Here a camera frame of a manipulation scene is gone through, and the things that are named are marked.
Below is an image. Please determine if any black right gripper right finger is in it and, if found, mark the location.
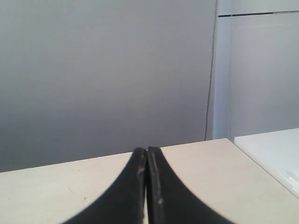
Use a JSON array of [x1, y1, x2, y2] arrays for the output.
[[146, 147, 232, 224]]

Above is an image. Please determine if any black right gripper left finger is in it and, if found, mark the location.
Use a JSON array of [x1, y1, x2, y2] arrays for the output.
[[65, 148, 147, 224]]

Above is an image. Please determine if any hanging bead cord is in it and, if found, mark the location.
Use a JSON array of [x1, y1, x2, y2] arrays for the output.
[[204, 0, 218, 141]]

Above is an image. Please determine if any white side table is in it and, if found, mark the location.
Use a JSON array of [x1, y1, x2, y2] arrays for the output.
[[234, 128, 299, 197]]

